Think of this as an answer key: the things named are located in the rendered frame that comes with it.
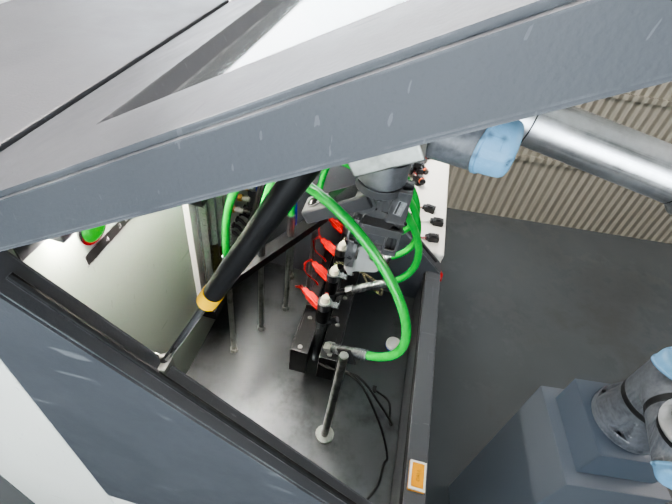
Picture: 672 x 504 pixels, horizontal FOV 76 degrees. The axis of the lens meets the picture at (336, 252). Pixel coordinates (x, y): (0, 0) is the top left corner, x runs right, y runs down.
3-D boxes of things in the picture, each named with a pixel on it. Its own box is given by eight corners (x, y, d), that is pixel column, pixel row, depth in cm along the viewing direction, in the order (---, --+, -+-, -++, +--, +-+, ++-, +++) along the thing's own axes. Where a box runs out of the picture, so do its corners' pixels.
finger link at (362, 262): (372, 292, 76) (383, 255, 69) (339, 284, 76) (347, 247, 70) (375, 280, 78) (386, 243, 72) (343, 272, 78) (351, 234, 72)
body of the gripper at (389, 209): (393, 261, 69) (412, 202, 60) (340, 248, 69) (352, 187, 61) (398, 231, 74) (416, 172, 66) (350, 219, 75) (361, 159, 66)
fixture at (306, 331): (328, 396, 100) (336, 361, 89) (287, 384, 101) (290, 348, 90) (356, 288, 124) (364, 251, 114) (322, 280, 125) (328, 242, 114)
